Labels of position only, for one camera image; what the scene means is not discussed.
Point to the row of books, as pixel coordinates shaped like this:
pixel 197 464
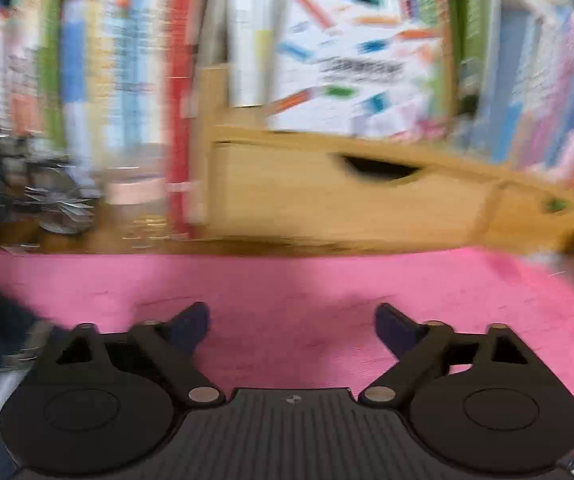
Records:
pixel 132 60

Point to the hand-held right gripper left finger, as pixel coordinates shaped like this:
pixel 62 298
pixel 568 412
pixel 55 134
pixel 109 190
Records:
pixel 192 327

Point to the pink round container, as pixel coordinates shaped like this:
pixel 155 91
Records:
pixel 134 190

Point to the wooden drawer organizer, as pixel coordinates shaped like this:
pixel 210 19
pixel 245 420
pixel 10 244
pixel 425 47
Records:
pixel 292 195

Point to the white book with coloured strips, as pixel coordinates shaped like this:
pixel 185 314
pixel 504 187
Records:
pixel 357 60

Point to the pink blanket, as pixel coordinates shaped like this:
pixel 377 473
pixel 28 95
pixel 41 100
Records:
pixel 292 280

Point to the small bicycle model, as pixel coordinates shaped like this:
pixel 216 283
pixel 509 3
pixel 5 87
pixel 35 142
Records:
pixel 52 195

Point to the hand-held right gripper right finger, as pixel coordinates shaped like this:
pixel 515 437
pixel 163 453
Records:
pixel 394 327

